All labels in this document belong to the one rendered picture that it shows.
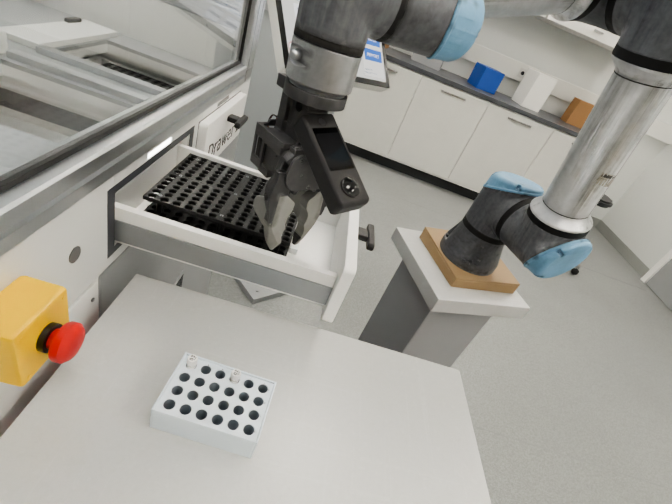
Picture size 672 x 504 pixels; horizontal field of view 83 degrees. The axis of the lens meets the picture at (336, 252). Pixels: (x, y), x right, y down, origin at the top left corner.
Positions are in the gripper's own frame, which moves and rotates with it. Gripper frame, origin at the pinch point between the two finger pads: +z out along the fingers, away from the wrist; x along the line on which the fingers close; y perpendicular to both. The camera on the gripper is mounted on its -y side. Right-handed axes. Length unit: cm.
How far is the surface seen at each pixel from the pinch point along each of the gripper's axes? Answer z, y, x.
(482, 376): 98, -16, -129
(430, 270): 19, 0, -47
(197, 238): 4.2, 9.0, 8.5
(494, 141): 42, 116, -311
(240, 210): 2.9, 12.4, 0.1
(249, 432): 15.3, -14.9, 11.4
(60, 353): 4.3, -3.8, 27.0
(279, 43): -9, 81, -48
